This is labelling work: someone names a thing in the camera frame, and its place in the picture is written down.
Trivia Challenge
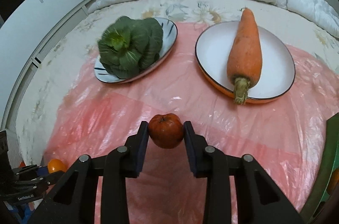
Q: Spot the white patterned plate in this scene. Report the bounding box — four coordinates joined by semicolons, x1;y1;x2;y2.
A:
94;18;178;83

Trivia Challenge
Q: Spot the green rectangular tray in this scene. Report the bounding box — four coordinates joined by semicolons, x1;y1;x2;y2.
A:
300;113;338;223

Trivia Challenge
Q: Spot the small orange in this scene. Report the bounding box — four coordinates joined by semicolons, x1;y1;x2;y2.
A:
47;159;67;174

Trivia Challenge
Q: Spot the red fruit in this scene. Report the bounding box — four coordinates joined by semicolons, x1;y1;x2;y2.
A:
148;113;184;149

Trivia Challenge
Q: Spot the orange rimmed white plate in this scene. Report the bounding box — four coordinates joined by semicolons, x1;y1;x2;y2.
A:
195;22;296;104

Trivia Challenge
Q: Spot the green leafy vegetable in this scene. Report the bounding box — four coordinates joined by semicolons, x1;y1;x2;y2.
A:
98;16;163;79

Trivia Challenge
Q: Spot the pink plastic sheet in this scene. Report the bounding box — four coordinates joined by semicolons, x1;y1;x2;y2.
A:
44;23;338;210

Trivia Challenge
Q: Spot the orange carrot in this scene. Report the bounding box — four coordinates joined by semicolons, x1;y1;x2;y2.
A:
226;8;263;105

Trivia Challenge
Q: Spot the large orange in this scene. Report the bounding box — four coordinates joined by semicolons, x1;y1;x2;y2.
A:
326;168;339;195

